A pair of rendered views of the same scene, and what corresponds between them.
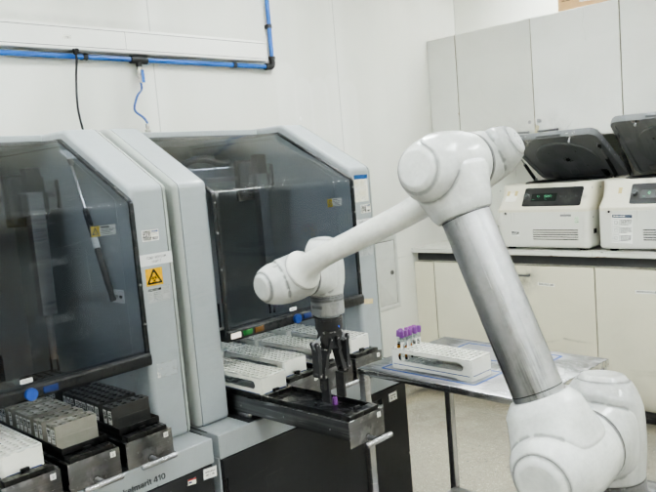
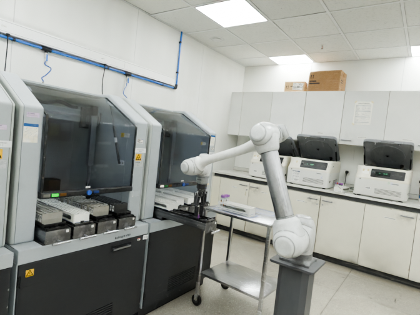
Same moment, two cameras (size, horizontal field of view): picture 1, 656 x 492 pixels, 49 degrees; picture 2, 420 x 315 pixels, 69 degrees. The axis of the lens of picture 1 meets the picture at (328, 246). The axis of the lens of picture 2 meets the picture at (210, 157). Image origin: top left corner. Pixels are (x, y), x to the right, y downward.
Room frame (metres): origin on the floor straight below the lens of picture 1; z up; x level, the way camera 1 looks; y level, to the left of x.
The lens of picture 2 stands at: (-0.23, 0.34, 1.35)
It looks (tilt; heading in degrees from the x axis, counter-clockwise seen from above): 3 degrees down; 351
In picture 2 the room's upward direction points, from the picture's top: 6 degrees clockwise
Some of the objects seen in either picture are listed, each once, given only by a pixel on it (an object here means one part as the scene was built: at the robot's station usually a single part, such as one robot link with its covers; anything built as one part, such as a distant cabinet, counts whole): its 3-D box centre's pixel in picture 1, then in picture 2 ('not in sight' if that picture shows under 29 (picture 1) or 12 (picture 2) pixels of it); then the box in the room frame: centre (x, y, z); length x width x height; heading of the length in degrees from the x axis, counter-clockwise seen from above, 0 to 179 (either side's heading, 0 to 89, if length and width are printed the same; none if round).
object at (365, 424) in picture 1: (283, 403); (176, 215); (2.03, 0.17, 0.78); 0.73 x 0.14 x 0.09; 45
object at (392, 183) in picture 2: not in sight; (385, 169); (3.14, -2.41, 1.25); 0.62 x 0.56 x 0.69; 135
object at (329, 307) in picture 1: (327, 305); (202, 179); (1.92, 0.01, 1.08); 0.09 x 0.09 x 0.06
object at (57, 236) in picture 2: not in sight; (29, 220); (1.69, 1.04, 0.78); 0.73 x 0.14 x 0.09; 45
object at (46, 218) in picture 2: not in sight; (51, 217); (1.52, 0.88, 0.85); 0.12 x 0.02 x 0.06; 136
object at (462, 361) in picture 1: (439, 359); (235, 208); (2.10, -0.30, 0.85); 0.30 x 0.10 x 0.06; 43
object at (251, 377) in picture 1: (242, 377); (159, 203); (2.15, 0.29, 0.83); 0.30 x 0.10 x 0.06; 45
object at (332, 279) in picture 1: (321, 266); (203, 164); (1.91, 0.02, 1.19); 0.13 x 0.11 x 0.16; 138
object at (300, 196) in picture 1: (242, 224); (165, 145); (2.46, 0.28, 1.28); 0.61 x 0.51 x 0.63; 135
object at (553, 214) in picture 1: (566, 186); (275, 157); (4.14, -1.39, 1.22); 0.62 x 0.56 x 0.64; 134
